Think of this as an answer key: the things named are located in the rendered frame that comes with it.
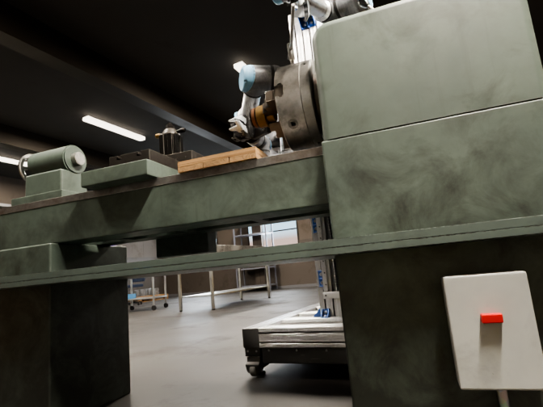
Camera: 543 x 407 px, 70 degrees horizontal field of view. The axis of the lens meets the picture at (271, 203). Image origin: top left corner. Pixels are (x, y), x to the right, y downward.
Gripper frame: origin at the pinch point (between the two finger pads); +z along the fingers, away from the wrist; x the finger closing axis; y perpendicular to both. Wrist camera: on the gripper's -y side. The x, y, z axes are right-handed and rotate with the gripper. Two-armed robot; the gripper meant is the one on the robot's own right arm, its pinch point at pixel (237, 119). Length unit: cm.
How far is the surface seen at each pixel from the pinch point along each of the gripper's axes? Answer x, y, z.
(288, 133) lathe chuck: -12.0, -21.0, 6.4
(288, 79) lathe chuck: 4.8, -24.5, 11.9
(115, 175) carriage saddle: -19.2, 41.0, 19.8
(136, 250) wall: 42, 731, -864
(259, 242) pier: 28, 353, -930
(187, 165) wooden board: -18.9, 14.1, 14.8
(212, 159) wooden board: -18.7, 4.2, 14.8
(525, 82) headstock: -16, -89, 19
